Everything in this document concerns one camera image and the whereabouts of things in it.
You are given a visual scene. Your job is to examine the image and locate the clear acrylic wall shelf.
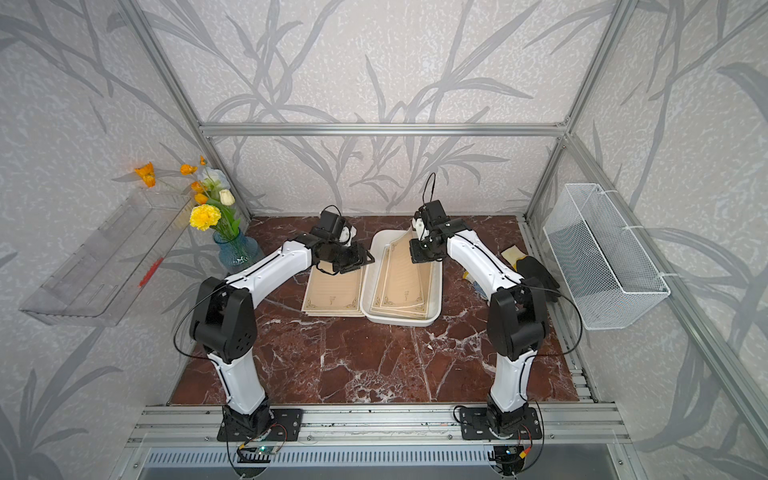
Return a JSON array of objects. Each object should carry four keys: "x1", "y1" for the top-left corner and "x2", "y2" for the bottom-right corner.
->
[{"x1": 20, "y1": 190, "x2": 193, "y2": 327}]

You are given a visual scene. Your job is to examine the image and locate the aluminium front rail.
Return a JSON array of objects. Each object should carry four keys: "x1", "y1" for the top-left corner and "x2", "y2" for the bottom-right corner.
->
[{"x1": 126, "y1": 403, "x2": 631, "y2": 448}]

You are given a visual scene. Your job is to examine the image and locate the beige stationery paper stack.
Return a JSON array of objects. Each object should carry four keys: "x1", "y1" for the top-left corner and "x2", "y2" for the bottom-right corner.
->
[{"x1": 371, "y1": 243, "x2": 433, "y2": 320}]

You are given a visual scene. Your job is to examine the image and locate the white plastic storage box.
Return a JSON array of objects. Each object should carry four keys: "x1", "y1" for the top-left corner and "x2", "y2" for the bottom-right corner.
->
[{"x1": 360, "y1": 229, "x2": 443, "y2": 327}]

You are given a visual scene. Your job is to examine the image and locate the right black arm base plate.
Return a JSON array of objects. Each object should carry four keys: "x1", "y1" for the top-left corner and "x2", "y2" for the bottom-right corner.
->
[{"x1": 452, "y1": 403, "x2": 543, "y2": 441}]

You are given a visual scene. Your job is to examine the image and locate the beige stationery sheet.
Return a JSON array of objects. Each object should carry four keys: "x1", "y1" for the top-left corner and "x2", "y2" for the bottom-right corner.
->
[
  {"x1": 302, "y1": 266, "x2": 365, "y2": 317},
  {"x1": 380, "y1": 229, "x2": 431, "y2": 316}
]

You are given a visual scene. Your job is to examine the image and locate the aluminium cage frame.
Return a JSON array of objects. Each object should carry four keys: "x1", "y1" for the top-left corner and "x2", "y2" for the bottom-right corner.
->
[{"x1": 119, "y1": 1, "x2": 767, "y2": 448}]

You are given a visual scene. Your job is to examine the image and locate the white wire mesh basket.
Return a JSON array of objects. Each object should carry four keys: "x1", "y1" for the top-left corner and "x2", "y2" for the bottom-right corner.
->
[{"x1": 544, "y1": 183, "x2": 670, "y2": 331}]

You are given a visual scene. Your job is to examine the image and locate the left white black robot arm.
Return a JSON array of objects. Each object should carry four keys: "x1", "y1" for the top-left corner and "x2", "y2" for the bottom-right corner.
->
[{"x1": 189, "y1": 234, "x2": 375, "y2": 415}]

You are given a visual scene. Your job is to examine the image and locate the blue white dotted glove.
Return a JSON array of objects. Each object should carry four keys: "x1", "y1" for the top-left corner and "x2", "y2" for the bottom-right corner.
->
[{"x1": 462, "y1": 271, "x2": 488, "y2": 301}]

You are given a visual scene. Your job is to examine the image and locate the left green circuit board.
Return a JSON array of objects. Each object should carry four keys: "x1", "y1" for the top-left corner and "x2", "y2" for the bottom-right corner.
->
[{"x1": 236, "y1": 444, "x2": 284, "y2": 464}]

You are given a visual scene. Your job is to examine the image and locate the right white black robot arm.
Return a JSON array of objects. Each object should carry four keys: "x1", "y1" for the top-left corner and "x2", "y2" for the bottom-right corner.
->
[{"x1": 410, "y1": 219, "x2": 549, "y2": 434}]

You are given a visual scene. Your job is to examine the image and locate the blue glass vase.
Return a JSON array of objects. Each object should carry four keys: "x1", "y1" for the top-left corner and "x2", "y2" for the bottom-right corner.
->
[{"x1": 213, "y1": 231, "x2": 264, "y2": 274}]

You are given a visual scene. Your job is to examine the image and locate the yellow orange artificial flowers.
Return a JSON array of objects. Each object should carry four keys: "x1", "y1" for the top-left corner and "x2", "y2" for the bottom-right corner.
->
[{"x1": 133, "y1": 155, "x2": 242, "y2": 241}]

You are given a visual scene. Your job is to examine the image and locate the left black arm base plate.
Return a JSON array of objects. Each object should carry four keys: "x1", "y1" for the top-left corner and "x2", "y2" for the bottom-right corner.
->
[{"x1": 217, "y1": 406, "x2": 304, "y2": 444}]

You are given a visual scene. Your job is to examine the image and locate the right circuit board with wires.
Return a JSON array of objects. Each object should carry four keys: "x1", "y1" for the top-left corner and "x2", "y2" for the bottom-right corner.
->
[{"x1": 488, "y1": 445, "x2": 532, "y2": 478}]

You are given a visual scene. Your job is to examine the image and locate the black yellow work glove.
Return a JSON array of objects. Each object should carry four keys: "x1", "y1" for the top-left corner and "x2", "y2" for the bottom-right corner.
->
[{"x1": 501, "y1": 246, "x2": 560, "y2": 303}]

